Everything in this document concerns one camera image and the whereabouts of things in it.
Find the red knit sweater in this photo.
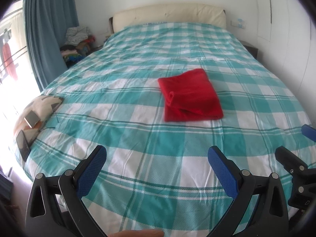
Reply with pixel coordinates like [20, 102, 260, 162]
[158, 69, 223, 121]

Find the pile of clothes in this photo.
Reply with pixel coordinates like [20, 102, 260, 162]
[60, 26, 95, 69]

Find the bare hand at bottom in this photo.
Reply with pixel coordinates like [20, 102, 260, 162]
[109, 229, 165, 237]

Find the patterned cream cushion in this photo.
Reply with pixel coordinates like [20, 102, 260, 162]
[13, 95, 64, 149]

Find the white wardrobe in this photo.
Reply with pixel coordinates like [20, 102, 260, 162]
[253, 0, 316, 99]

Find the teal white plaid bedspread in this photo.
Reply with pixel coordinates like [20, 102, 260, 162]
[19, 23, 315, 236]

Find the red garment hanging outside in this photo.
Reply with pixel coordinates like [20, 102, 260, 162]
[2, 28, 17, 80]

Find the cream padded headboard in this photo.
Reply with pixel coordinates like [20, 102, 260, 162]
[109, 3, 227, 33]

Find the blue window curtain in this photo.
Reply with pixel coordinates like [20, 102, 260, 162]
[23, 0, 79, 91]

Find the wall socket plate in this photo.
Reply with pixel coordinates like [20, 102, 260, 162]
[230, 18, 246, 29]

